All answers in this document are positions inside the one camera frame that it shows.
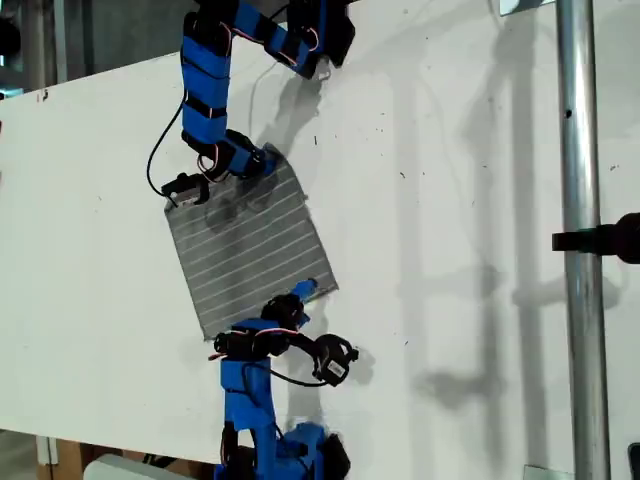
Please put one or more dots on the grey striped towel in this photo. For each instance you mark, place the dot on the grey striped towel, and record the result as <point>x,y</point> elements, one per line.
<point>255,240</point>

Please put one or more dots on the white box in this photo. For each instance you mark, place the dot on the white box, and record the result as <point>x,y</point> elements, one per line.
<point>120,469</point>

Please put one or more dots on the round dark object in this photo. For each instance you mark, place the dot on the round dark object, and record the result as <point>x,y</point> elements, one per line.
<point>7,37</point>

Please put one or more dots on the black clamp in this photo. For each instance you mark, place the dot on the black clamp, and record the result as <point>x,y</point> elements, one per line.
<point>610,239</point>

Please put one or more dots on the black object at edge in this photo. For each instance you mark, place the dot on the black object at edge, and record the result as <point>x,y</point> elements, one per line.
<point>634,462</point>

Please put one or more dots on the gripper's camera box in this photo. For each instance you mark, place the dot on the gripper's camera box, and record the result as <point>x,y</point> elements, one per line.
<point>185,191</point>
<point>334,362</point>

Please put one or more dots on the steel post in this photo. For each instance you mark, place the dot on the steel post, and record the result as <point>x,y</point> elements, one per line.
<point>582,250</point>

